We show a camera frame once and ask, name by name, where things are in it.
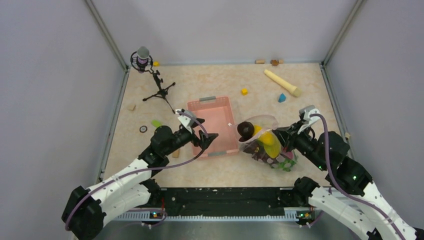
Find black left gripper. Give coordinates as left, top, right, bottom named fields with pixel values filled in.
left=164, top=118, right=218, bottom=156

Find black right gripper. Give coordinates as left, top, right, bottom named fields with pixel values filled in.
left=272, top=118, right=328, bottom=170

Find pink plastic basket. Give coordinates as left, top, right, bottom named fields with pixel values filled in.
left=187, top=96, right=239, bottom=159

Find dark purple toy fruit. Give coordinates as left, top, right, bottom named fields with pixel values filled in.
left=236, top=121, right=255, bottom=142

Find dark red toy grapes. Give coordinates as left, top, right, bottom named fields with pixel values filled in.
left=251, top=144, right=280, bottom=165

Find clear zip top bag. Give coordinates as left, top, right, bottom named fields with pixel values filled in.
left=235, top=114, right=298, bottom=172

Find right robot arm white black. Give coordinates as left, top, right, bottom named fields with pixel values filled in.
left=272, top=118, right=424, bottom=240

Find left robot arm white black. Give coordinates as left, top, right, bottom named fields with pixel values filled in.
left=61, top=111, right=219, bottom=240

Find tan wooden block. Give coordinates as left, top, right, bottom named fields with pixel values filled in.
left=171, top=149, right=180, bottom=158

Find green rectangular block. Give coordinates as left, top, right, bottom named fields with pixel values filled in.
left=151, top=119, right=163, bottom=128

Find black microphone tripod stand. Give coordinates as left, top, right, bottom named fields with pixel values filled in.
left=142, top=70, right=176, bottom=114

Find cream toy rolling pin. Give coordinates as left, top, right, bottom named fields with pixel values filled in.
left=263, top=69, right=302, bottom=97

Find blue toy block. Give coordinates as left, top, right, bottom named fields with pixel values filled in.
left=278, top=93, right=287, bottom=103

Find light wooden cube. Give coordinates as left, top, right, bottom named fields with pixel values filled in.
left=126, top=104, right=136, bottom=111

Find yellow cube block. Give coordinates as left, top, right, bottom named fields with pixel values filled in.
left=241, top=88, right=249, bottom=96

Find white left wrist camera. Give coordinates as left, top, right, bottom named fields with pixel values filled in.
left=175, top=108, right=196, bottom=134

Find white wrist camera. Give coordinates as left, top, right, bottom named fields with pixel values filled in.
left=175, top=108, right=196, bottom=134
left=297, top=105, right=321, bottom=135

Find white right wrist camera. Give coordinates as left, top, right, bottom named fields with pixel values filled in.
left=297, top=105, right=321, bottom=135

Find grey microphone with shock mount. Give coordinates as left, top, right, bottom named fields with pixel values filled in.
left=130, top=46, right=154, bottom=74

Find brown round block at wall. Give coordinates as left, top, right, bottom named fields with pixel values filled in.
left=270, top=59, right=280, bottom=66

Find tan cork block at wall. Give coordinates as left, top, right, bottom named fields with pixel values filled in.
left=255, top=59, right=266, bottom=65

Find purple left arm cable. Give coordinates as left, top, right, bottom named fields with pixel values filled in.
left=64, top=111, right=210, bottom=232

